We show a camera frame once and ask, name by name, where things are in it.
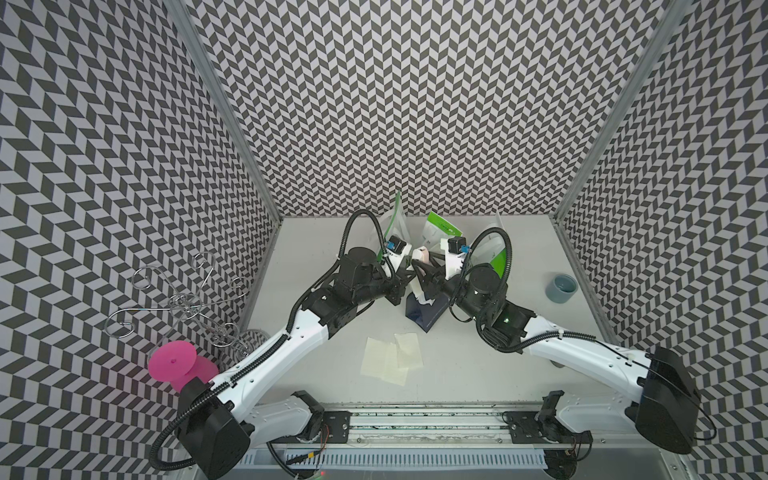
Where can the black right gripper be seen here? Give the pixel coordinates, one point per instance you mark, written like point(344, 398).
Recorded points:
point(433, 277)

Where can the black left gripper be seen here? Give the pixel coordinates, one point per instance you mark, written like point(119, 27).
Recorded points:
point(399, 283)

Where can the navy and cream tote bag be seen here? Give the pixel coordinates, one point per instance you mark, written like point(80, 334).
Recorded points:
point(425, 316)

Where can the pink stapler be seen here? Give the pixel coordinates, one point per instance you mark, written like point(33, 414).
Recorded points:
point(421, 256)

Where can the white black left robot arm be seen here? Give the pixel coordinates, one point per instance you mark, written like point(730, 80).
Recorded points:
point(214, 427)

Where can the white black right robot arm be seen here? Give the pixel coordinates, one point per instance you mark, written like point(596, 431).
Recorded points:
point(652, 394)

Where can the green white tea bag middle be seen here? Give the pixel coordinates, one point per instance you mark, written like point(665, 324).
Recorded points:
point(436, 229)

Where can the green white tea bag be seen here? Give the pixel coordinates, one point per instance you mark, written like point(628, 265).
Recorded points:
point(436, 229)
point(393, 223)
point(491, 250)

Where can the green white tea bag left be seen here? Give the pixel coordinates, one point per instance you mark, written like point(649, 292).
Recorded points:
point(393, 223)

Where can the green white tea bag right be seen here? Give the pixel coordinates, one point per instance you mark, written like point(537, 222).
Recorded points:
point(491, 250)

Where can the blue-grey ceramic cup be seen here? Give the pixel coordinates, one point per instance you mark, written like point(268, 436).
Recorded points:
point(561, 288)

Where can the pink plastic disc spool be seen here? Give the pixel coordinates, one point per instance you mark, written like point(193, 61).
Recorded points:
point(178, 362)

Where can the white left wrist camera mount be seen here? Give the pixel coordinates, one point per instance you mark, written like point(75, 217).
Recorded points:
point(397, 254)

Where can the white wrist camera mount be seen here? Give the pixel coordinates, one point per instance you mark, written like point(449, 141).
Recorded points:
point(397, 254)
point(455, 250)

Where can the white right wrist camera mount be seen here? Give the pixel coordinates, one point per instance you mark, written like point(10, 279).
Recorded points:
point(455, 250)

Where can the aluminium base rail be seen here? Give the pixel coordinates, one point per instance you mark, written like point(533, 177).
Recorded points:
point(444, 438)

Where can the silver wire rack stand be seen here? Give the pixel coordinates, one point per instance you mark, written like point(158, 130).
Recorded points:
point(192, 308)

